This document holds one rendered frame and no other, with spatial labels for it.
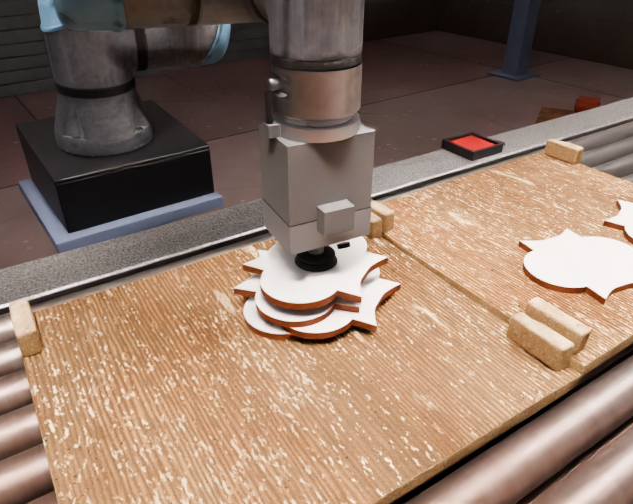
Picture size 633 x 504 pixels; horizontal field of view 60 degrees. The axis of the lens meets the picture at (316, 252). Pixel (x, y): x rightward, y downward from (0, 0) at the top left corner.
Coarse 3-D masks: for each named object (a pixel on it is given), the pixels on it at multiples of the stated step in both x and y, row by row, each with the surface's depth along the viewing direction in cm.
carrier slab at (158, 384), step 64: (256, 256) 64; (64, 320) 54; (128, 320) 54; (192, 320) 54; (384, 320) 54; (448, 320) 54; (64, 384) 46; (128, 384) 46; (192, 384) 46; (256, 384) 46; (320, 384) 46; (384, 384) 46; (448, 384) 46; (512, 384) 46; (576, 384) 48; (64, 448) 41; (128, 448) 41; (192, 448) 41; (256, 448) 41; (320, 448) 41; (384, 448) 41; (448, 448) 41
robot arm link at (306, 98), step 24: (288, 72) 42; (312, 72) 41; (336, 72) 42; (360, 72) 44; (288, 96) 43; (312, 96) 42; (336, 96) 43; (360, 96) 45; (288, 120) 45; (312, 120) 44; (336, 120) 44
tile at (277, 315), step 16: (240, 288) 54; (256, 288) 54; (256, 304) 52; (272, 304) 52; (336, 304) 52; (352, 304) 52; (272, 320) 50; (288, 320) 50; (304, 320) 50; (320, 320) 51
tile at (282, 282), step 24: (360, 240) 58; (264, 264) 54; (288, 264) 54; (336, 264) 54; (360, 264) 54; (384, 264) 56; (264, 288) 51; (288, 288) 51; (312, 288) 51; (336, 288) 51
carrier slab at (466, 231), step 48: (432, 192) 78; (480, 192) 78; (528, 192) 78; (576, 192) 78; (624, 192) 78; (432, 240) 67; (480, 240) 67; (528, 240) 67; (624, 240) 67; (480, 288) 58; (528, 288) 58; (624, 336) 52
